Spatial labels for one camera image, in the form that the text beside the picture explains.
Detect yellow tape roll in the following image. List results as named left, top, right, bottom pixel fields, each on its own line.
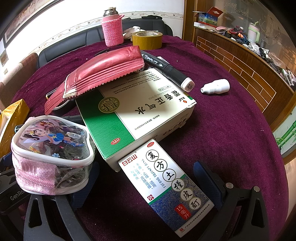
left=132, top=31, right=163, bottom=50

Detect pile of assorted tools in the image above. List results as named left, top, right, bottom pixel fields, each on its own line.
left=222, top=27, right=296, bottom=88

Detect framed landscape painting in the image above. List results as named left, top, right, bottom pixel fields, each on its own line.
left=0, top=0, right=65, bottom=44

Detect bottle in pink knit sleeve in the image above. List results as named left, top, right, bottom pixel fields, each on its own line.
left=102, top=7, right=125, bottom=47

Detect black bag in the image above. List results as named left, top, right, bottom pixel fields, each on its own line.
left=141, top=14, right=165, bottom=21

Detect white crumpled cloth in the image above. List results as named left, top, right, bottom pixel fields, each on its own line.
left=122, top=26, right=145, bottom=40

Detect brown armchair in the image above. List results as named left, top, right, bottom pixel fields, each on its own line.
left=0, top=53, right=38, bottom=109

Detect wooden door frame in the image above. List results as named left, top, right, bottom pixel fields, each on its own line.
left=183, top=0, right=197, bottom=41

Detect stack of red sachets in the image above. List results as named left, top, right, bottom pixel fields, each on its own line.
left=44, top=46, right=145, bottom=115

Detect gold cardboard tray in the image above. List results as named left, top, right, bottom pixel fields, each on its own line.
left=0, top=99, right=30, bottom=158

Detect open cardboard box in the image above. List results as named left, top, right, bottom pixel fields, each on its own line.
left=193, top=6, right=223, bottom=28

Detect green and white mug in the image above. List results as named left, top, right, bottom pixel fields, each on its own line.
left=248, top=22, right=260, bottom=43

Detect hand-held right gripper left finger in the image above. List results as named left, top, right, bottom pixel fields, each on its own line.
left=23, top=160, right=99, bottom=241

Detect black marker with white lettering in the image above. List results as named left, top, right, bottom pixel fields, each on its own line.
left=141, top=50, right=195, bottom=93

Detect pink face mask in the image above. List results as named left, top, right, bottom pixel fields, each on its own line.
left=14, top=160, right=57, bottom=194

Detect small white dropper bottle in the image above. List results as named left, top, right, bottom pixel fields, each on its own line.
left=200, top=79, right=231, bottom=94

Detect wooden brick-pattern cabinet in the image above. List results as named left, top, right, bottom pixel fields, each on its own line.
left=192, top=25, right=296, bottom=167

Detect green bamboo wall poster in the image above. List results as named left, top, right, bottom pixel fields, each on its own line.
left=273, top=125, right=296, bottom=160

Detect green and white medicine box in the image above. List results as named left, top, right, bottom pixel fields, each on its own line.
left=75, top=68, right=197, bottom=172

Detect blue and white medicine box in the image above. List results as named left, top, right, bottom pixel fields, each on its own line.
left=118, top=138, right=214, bottom=238

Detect black leather sofa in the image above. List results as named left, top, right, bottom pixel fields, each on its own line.
left=38, top=17, right=173, bottom=67

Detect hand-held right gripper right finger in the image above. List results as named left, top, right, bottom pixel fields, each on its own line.
left=194, top=161, right=274, bottom=241

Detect clear cartoon print pouch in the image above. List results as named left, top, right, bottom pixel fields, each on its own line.
left=10, top=115, right=97, bottom=195

